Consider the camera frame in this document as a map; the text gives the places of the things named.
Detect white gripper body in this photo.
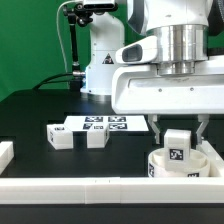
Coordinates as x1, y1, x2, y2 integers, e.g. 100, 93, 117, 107
111, 36, 224, 115

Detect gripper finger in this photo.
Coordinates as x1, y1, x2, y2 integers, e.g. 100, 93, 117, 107
148, 114, 161, 144
196, 114, 210, 144

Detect white round stool seat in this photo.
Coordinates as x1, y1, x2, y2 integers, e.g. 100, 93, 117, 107
148, 148, 210, 178

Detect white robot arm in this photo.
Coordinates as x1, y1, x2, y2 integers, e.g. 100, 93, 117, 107
102, 0, 224, 127

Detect white U-shaped fence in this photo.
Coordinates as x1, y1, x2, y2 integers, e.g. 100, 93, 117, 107
0, 141, 224, 204

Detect white marker base plate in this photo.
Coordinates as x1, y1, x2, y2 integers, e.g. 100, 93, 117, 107
64, 115, 148, 132

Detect black cables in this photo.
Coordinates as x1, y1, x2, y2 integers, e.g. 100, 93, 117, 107
32, 72, 78, 90

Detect camera on mount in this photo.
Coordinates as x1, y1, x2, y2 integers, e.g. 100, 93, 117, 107
83, 0, 116, 11

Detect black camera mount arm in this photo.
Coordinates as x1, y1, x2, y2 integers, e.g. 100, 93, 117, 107
63, 3, 93, 91

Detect white cable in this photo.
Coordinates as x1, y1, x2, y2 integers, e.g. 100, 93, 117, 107
55, 0, 78, 73

